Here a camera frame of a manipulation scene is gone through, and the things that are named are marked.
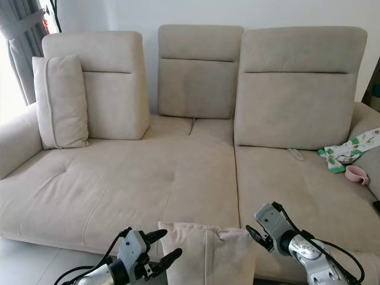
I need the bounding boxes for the beige pillow with seam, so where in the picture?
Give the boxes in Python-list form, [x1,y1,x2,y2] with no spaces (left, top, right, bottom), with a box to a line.
[157,221,261,285]

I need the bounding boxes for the beige fabric sofa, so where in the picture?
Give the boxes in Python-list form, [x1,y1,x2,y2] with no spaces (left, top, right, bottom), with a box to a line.
[0,24,380,283]

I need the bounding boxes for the widest beige sofa backrest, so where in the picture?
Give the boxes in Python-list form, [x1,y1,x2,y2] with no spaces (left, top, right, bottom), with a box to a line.
[233,26,368,151]

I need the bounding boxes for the wide beige sofa backrest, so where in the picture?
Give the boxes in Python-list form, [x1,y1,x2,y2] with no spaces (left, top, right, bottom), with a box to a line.
[42,31,151,141]

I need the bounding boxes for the upright beige pillow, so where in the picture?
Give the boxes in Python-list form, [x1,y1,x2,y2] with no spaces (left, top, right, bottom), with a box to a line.
[32,55,90,150]

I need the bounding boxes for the narrow beige sofa backrest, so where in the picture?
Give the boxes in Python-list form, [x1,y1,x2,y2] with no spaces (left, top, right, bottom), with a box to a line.
[157,24,245,120]

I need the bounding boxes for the pink cup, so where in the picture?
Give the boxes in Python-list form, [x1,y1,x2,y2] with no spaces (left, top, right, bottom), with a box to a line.
[345,164,371,186]

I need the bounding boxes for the green white patterned cloth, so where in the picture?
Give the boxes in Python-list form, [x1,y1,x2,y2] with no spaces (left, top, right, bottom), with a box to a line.
[318,127,380,175]

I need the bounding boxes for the grey curtain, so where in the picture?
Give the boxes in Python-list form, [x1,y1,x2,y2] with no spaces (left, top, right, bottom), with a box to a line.
[0,0,45,106]

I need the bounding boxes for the grey curtain tieback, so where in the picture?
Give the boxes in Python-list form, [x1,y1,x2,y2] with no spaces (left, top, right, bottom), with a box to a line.
[0,8,46,40]

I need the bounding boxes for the thin black stand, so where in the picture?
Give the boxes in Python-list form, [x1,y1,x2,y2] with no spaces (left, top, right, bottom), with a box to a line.
[48,0,64,34]

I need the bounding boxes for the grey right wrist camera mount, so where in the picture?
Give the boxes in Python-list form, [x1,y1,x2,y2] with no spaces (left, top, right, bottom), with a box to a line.
[253,202,287,242]

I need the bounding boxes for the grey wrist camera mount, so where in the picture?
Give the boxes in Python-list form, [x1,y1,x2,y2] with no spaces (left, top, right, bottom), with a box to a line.
[116,230,153,278]
[253,202,287,242]

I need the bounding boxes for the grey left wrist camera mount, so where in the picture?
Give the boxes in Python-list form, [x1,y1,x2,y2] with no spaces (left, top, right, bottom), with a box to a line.
[116,230,153,278]

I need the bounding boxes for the beige sofa strap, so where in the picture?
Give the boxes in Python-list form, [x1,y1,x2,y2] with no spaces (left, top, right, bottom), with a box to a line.
[287,148,305,162]

